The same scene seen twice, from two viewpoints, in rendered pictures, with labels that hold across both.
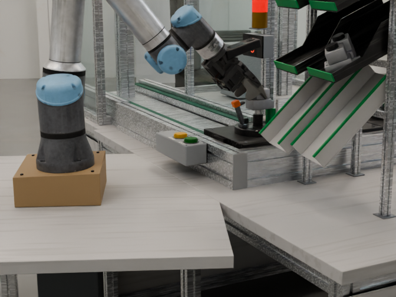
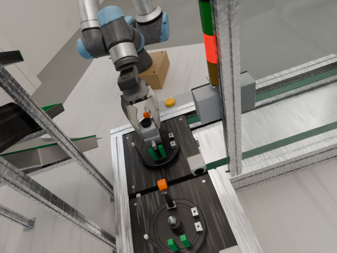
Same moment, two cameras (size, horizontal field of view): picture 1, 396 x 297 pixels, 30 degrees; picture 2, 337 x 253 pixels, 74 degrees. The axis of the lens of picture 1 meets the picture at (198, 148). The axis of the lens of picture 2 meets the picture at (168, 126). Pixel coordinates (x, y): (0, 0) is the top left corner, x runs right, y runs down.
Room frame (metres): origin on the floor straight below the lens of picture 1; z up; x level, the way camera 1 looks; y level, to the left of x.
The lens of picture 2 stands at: (2.41, -0.56, 1.54)
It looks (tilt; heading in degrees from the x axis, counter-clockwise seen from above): 46 degrees down; 119
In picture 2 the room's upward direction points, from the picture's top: 21 degrees counter-clockwise
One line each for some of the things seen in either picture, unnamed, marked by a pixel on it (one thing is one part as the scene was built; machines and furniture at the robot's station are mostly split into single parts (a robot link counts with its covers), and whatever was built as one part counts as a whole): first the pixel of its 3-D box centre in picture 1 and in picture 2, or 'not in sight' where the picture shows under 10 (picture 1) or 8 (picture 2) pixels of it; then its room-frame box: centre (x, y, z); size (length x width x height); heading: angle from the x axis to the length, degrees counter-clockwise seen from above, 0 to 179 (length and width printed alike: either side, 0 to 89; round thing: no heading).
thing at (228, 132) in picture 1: (257, 135); (159, 151); (2.14, -0.18, 0.96); 0.24 x 0.24 x 0.02; 27
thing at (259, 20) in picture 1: (259, 19); (221, 67); (2.36, -0.20, 1.28); 0.05 x 0.05 x 0.05
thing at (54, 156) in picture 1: (64, 146); (135, 57); (1.87, 0.35, 0.99); 0.15 x 0.15 x 0.10
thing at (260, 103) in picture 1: (261, 96); (150, 132); (2.15, -0.19, 1.08); 0.08 x 0.04 x 0.07; 117
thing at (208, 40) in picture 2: (260, 3); (219, 42); (2.36, -0.20, 1.33); 0.05 x 0.05 x 0.05
